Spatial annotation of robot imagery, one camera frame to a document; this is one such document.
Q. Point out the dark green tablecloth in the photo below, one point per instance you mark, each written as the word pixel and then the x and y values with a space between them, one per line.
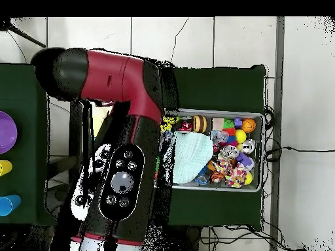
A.
pixel 225 89

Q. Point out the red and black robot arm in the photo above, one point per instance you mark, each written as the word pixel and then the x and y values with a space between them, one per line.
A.
pixel 120 78

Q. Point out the clear mesh bin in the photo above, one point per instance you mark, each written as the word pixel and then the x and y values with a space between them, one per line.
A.
pixel 220 110

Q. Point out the black tripod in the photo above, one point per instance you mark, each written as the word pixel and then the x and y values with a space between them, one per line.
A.
pixel 6 24

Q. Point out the purple plate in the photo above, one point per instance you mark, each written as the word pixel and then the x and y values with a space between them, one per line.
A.
pixel 6 132

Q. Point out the dark green side table cloth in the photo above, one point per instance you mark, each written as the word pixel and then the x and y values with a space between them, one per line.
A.
pixel 21 157

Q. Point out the yellow cheese wedge toy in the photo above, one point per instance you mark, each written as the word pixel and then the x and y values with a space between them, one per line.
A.
pixel 167 124

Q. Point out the yellow cup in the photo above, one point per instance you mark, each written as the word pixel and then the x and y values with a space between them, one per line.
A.
pixel 5 168

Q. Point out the blue cup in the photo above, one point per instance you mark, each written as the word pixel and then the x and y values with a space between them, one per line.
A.
pixel 9 205

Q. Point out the mint green muslin cloth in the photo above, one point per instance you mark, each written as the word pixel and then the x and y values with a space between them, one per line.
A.
pixel 191 157

